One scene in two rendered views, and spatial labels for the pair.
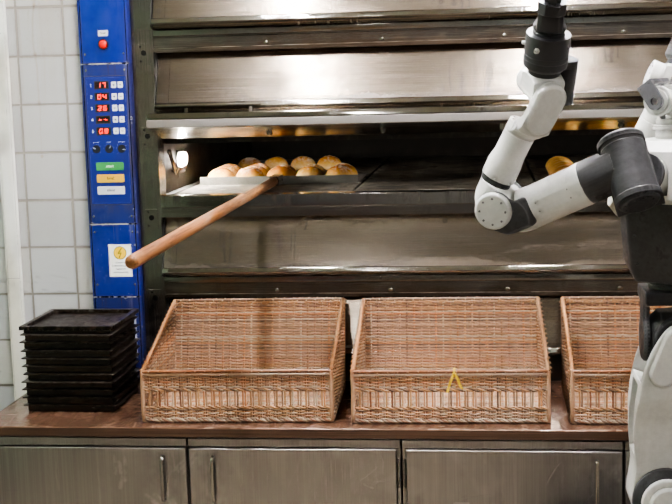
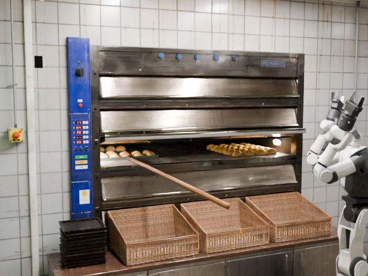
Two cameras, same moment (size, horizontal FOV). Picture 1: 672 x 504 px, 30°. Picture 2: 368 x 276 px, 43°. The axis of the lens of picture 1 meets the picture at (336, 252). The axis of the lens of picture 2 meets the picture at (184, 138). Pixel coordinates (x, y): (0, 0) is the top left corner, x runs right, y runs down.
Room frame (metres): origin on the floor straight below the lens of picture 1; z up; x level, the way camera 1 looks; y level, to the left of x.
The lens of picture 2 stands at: (0.64, 1.76, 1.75)
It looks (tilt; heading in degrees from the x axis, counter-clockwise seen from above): 6 degrees down; 330
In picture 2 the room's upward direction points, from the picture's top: straight up
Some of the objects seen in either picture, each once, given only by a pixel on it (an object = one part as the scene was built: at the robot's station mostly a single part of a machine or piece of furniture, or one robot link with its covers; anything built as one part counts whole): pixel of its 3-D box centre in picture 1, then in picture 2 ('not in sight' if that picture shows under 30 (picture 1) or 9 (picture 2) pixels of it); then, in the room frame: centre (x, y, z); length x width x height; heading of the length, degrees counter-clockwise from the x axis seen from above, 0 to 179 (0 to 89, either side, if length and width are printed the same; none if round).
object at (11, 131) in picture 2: not in sight; (16, 134); (4.01, 1.15, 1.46); 0.10 x 0.07 x 0.10; 83
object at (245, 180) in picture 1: (286, 175); (122, 155); (4.47, 0.17, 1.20); 0.55 x 0.36 x 0.03; 83
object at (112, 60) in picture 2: not in sight; (206, 63); (3.90, -0.34, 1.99); 1.80 x 0.08 x 0.21; 83
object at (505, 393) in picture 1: (450, 356); (223, 223); (3.61, -0.33, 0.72); 0.56 x 0.49 x 0.28; 84
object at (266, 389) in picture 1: (248, 356); (151, 232); (3.68, 0.27, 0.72); 0.56 x 0.49 x 0.28; 85
